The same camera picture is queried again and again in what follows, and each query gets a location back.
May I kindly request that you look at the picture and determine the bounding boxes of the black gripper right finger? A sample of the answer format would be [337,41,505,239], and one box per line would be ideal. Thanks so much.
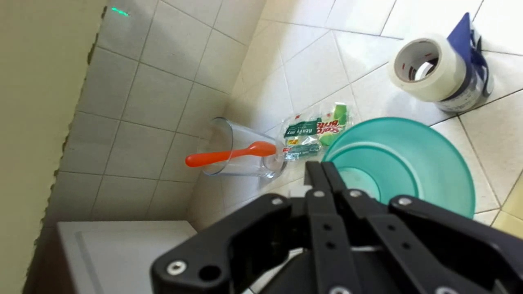
[320,160,438,294]

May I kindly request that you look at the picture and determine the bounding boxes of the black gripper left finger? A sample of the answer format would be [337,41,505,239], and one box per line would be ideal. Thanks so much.
[306,162,361,294]

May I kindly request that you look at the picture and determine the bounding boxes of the teal plastic cup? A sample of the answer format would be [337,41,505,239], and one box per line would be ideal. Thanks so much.
[324,118,476,218]

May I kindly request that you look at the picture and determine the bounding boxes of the green snack packet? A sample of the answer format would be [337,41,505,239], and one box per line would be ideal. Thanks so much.
[283,103,350,162]

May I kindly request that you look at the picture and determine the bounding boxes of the orange plastic spoon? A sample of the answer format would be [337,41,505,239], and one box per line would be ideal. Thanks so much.
[185,141,276,167]

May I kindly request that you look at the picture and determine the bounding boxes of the clear drinking glass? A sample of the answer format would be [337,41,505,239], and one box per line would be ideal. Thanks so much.
[203,116,286,180]

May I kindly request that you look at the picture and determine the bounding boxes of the white microwave oven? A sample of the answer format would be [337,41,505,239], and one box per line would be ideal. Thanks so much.
[57,221,196,294]

